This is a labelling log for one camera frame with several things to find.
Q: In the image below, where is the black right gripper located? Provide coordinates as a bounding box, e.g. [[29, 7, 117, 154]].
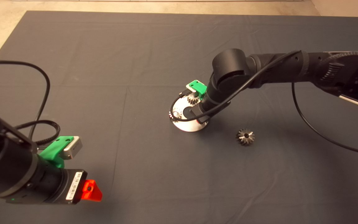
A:
[[190, 99, 231, 124]]

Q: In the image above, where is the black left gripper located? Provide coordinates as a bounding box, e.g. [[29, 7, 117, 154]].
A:
[[60, 169, 103, 205]]

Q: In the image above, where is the large steel gear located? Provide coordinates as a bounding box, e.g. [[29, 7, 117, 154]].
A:
[[236, 128, 255, 146]]

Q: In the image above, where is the round metal plate with hole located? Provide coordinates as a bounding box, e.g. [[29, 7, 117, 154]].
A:
[[170, 95, 209, 133]]

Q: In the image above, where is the dark grey table cloth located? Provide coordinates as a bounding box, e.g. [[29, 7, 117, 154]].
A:
[[0, 11, 358, 224]]

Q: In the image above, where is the green right camera mount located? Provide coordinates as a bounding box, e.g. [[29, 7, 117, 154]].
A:
[[188, 80, 208, 100]]

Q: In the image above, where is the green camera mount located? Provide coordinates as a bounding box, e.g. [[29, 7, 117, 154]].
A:
[[39, 136, 74, 168], [188, 80, 208, 100]]

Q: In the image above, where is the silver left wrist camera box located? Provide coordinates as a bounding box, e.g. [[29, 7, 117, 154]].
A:
[[62, 136, 83, 160]]

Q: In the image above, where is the green left camera mount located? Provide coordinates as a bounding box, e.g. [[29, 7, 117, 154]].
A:
[[39, 136, 74, 168]]

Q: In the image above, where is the corrugated black left arm cable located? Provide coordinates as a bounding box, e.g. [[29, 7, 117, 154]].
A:
[[14, 120, 61, 146]]

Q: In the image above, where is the smooth black left arm cable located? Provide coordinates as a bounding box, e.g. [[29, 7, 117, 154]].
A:
[[0, 60, 51, 140]]

